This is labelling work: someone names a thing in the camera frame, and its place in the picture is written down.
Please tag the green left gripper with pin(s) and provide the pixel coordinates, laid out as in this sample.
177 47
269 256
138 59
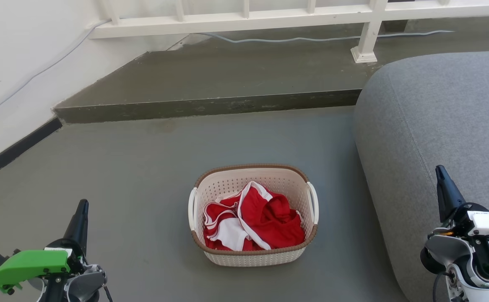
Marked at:
30 262

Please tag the cream laundry basket brown rim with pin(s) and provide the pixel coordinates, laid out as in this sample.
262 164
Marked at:
265 258

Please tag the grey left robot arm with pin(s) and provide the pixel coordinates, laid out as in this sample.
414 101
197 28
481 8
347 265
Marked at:
81 285

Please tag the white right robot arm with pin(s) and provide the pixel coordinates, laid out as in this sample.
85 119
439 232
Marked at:
466 268

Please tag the grey fabric sofa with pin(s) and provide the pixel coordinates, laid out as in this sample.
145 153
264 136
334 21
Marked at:
437 109

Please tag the black baseboard strip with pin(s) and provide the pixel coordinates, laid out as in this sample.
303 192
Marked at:
14 150

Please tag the red and white clothing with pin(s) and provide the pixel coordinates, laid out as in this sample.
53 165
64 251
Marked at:
278 226

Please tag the white railing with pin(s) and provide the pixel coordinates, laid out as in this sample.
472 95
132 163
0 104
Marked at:
227 19

